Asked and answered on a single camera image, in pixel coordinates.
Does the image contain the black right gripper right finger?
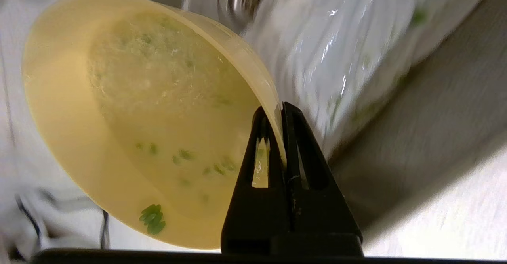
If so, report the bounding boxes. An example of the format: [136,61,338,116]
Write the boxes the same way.
[282,101,364,256]

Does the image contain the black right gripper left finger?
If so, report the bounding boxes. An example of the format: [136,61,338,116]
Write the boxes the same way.
[221,106,294,256]

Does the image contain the green grains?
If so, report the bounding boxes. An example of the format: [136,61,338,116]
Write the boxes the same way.
[135,141,240,235]

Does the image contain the yellow bowl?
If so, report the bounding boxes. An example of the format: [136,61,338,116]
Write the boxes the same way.
[22,0,288,251]

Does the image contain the steel sink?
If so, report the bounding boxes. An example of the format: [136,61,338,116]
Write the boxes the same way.
[79,0,507,233]

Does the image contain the white crumpled cloth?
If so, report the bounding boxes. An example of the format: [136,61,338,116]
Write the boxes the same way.
[242,0,501,157]

